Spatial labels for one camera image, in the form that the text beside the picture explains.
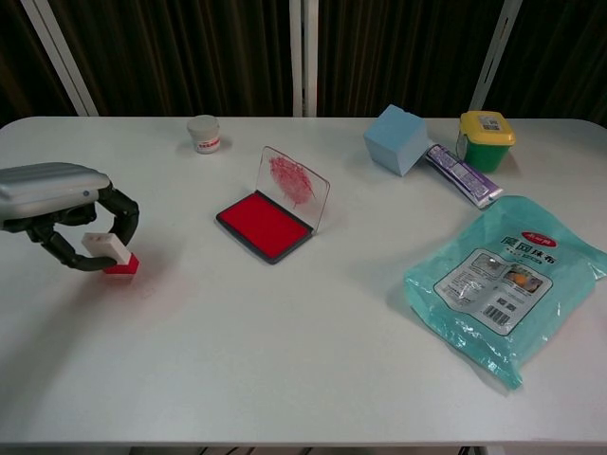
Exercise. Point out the purple white tube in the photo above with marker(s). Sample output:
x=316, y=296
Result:
x=462, y=175

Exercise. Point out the white slanted frame post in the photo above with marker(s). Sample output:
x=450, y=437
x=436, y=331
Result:
x=495, y=57
x=61, y=57

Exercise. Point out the light blue foam cube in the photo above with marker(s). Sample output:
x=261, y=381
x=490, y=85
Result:
x=393, y=140

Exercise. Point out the white and red stamp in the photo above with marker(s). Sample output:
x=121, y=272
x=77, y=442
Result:
x=124, y=269

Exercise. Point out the small white jar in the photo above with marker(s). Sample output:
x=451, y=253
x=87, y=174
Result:
x=204, y=135

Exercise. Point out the dark pleated curtain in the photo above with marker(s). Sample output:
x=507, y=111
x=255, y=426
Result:
x=189, y=52

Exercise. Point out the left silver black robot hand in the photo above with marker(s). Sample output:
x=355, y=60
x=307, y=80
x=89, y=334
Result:
x=52, y=185

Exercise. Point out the teal plastic cloth bag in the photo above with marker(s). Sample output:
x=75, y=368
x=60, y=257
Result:
x=502, y=279

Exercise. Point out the red ink pad case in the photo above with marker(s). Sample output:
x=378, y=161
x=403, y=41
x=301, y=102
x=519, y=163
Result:
x=261, y=226

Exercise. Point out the white upright frame post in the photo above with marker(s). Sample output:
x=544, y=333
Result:
x=296, y=57
x=311, y=57

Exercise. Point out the green box yellow lid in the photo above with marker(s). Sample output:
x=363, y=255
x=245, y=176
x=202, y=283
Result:
x=486, y=142

